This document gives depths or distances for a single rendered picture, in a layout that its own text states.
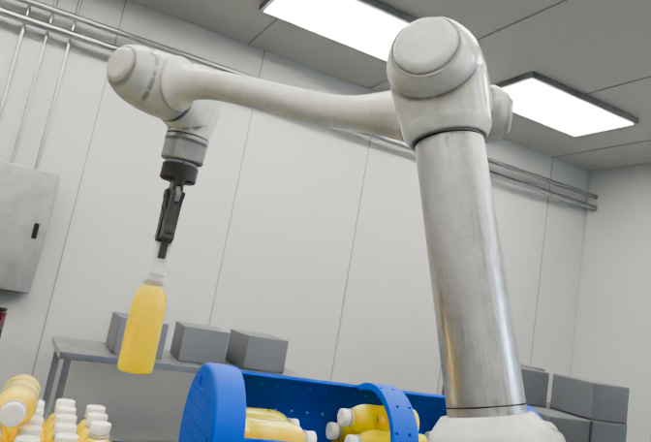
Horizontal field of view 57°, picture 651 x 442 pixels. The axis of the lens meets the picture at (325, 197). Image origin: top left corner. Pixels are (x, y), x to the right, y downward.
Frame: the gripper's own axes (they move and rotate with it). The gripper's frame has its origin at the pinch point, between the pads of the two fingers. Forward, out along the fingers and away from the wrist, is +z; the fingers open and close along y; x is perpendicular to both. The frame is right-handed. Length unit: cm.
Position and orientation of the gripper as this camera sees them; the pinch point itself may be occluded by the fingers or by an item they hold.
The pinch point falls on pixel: (158, 259)
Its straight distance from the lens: 127.8
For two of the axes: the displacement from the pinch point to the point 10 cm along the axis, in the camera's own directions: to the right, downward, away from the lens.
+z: -1.9, 9.7, -1.6
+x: -9.0, -2.4, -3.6
